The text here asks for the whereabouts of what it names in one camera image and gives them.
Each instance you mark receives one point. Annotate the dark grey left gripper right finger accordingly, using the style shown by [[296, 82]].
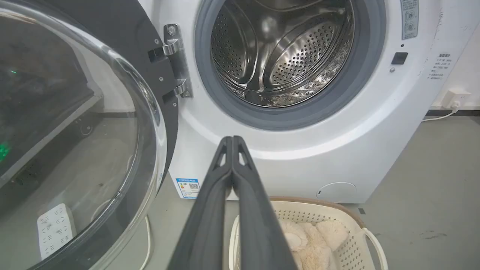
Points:
[[258, 225]]

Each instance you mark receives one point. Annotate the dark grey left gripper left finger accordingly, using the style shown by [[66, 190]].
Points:
[[204, 225]]

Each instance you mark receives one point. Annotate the white front-load washing machine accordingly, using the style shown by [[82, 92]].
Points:
[[337, 150]]

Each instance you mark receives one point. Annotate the washing machine glass door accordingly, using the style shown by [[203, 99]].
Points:
[[75, 131]]

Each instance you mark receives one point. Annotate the blue energy label sticker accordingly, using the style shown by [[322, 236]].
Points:
[[188, 188]]

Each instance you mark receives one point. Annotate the cream plush toy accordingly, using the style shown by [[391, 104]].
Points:
[[315, 242]]

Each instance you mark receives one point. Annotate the cream perforated laundry basket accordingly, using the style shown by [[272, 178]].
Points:
[[348, 240]]

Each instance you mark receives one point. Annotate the white power strip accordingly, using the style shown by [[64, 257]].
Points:
[[55, 229]]

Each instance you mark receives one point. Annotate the metal door hinge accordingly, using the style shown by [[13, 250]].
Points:
[[176, 60]]

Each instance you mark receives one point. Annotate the white wall plug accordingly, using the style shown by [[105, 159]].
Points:
[[454, 99]]

